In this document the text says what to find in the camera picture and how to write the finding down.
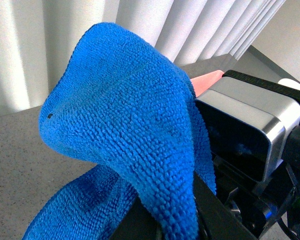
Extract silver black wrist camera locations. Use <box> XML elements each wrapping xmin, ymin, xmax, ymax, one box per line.
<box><xmin>196</xmin><ymin>76</ymin><xmax>300</xmax><ymax>182</ymax></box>

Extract blue microfiber cloth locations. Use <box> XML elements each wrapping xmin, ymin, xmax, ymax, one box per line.
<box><xmin>24</xmin><ymin>29</ymin><xmax>216</xmax><ymax>240</ymax></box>

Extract pink plastic bin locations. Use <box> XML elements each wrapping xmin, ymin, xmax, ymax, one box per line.
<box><xmin>190</xmin><ymin>70</ymin><xmax>224</xmax><ymax>97</ymax></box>

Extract white pleated curtain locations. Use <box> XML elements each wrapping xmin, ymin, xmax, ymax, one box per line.
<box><xmin>0</xmin><ymin>0</ymin><xmax>283</xmax><ymax>117</ymax></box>

